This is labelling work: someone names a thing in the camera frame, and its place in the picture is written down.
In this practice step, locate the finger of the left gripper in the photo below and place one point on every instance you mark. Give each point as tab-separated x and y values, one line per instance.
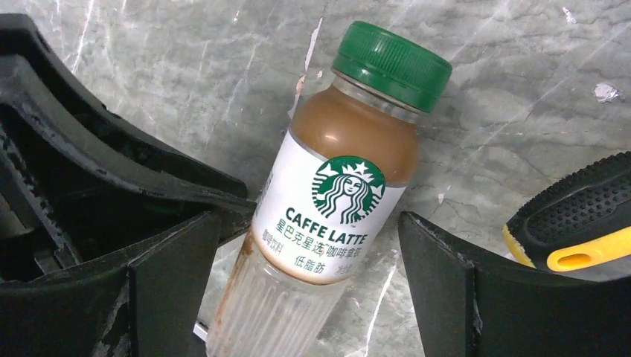
77	180

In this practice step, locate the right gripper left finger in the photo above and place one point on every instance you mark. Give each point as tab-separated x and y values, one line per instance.
141	300

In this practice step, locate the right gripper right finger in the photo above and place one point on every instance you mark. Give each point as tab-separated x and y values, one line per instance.
470	301

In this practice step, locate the brown tea bottle green cap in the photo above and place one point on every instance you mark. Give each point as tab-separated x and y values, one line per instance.
346	159

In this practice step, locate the yellow black screwdriver left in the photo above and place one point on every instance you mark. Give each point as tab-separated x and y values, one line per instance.
581	221

